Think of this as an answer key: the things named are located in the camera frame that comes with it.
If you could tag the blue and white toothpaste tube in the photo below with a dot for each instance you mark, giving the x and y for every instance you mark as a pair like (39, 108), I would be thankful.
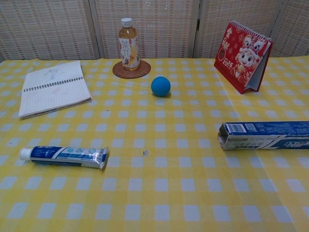
(67, 157)

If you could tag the beige woven folding screen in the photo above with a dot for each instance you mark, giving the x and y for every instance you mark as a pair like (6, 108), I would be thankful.
(60, 29)

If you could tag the blue ball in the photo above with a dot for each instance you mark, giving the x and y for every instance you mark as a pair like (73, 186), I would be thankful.
(161, 86)

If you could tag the red desk calendar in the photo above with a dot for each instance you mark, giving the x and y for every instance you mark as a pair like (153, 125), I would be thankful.
(239, 60)

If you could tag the blue toothpaste carton box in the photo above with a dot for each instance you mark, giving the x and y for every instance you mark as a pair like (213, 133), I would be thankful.
(260, 135)

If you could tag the brown woven round coaster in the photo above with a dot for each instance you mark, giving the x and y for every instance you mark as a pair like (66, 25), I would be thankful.
(143, 71)

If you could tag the open white spiral notebook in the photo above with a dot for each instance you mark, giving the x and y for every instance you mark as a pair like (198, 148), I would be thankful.
(55, 91)

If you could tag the tea bottle with white cap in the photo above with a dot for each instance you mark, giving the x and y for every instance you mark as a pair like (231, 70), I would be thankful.
(129, 48)

